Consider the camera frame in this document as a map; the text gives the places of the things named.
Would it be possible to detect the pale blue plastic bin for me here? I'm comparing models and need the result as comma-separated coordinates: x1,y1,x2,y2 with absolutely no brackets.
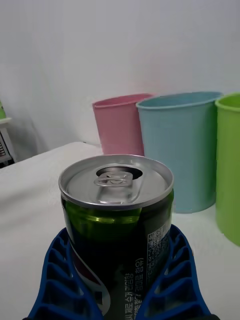
135,91,223,214

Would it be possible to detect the white shelf rack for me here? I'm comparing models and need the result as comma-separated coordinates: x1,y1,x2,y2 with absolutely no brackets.
0,116,16,169

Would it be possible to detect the green drink can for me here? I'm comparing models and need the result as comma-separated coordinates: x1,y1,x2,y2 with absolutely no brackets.
58,154,175,320

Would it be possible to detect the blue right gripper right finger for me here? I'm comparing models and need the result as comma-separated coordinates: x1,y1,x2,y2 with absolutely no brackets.
136,223,221,320

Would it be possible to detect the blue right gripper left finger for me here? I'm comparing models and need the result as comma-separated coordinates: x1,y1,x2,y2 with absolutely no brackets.
26,227,105,320

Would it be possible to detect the green plastic bin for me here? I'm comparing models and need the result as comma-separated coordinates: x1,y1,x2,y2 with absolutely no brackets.
214,91,240,247

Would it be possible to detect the pink plastic bin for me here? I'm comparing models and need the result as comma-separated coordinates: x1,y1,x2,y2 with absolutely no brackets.
91,92,156,157

